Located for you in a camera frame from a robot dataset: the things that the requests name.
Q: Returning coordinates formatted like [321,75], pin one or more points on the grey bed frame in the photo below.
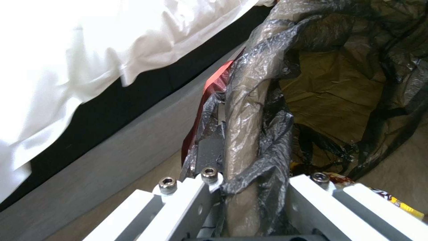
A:
[110,175]

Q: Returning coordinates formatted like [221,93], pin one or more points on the tan trash bin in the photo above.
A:
[241,140]

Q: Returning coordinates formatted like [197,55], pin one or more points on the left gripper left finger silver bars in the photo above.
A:
[182,200]

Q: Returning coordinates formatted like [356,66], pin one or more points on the red shiny plastic sheet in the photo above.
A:
[214,84]

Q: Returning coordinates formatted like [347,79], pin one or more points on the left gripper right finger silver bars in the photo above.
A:
[321,208]

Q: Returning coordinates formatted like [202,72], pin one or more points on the black translucent bin bag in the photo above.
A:
[267,50]

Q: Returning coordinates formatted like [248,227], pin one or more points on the white bed sheet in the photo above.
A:
[67,50]

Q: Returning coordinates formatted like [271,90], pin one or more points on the yellow printed snack wrapper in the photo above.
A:
[406,207]

